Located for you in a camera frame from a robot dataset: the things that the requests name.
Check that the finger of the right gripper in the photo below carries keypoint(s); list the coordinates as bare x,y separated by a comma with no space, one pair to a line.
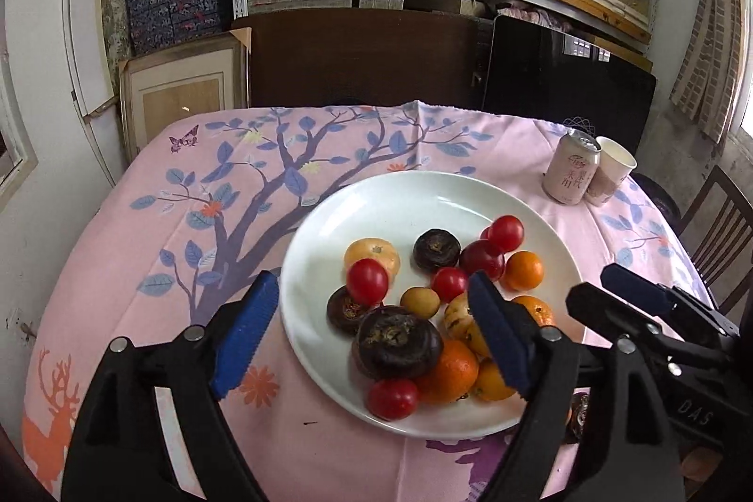
612,318
687,315

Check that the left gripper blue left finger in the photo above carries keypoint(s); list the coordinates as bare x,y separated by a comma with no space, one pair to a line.
244,324

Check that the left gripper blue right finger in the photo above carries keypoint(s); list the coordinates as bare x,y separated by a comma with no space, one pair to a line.
507,329

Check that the pale yellow striped fruit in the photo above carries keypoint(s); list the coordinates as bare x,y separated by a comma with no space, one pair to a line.
459,324

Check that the large orange mandarin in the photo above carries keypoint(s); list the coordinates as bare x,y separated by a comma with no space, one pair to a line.
452,376

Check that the yellow orange fruit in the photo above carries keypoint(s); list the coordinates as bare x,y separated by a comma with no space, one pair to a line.
422,302

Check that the big dark water chestnut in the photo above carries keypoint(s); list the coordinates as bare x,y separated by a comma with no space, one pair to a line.
392,342

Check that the orange mandarin on plate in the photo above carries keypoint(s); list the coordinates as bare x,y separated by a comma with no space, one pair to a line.
539,310

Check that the oval orange kumquat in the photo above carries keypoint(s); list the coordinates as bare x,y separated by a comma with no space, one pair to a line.
490,386

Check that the small orange kumquat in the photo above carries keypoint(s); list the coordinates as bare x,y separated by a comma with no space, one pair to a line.
524,271

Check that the red cherry tomato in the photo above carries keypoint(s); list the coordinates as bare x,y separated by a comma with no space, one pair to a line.
448,283

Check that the large dark red plum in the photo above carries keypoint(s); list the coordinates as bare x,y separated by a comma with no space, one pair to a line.
482,255

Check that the wooden chair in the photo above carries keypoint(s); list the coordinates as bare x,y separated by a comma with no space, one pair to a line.
729,234

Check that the dark brown water chestnut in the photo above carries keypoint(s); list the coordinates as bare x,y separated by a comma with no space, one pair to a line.
344,313

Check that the pink deer print tablecloth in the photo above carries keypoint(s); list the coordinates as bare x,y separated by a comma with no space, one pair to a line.
216,199

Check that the white paper cup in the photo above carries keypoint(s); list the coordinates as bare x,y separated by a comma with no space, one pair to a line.
615,165

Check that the pale yellow fruit on plate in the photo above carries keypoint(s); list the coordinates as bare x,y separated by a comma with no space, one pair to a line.
377,249

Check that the pink drink can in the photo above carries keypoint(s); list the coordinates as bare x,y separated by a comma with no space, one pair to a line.
573,165

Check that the white round plate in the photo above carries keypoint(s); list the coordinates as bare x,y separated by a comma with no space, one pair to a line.
399,208

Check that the patterned curtain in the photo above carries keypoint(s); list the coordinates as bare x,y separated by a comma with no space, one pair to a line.
707,84

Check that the framed picture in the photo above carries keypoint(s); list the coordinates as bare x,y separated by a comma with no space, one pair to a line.
201,76

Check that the black panel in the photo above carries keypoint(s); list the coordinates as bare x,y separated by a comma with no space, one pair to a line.
543,74

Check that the dark brown wooden board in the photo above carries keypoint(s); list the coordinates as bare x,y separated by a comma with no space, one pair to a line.
318,57

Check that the white door panel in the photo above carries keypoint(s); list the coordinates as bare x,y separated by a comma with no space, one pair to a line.
96,41

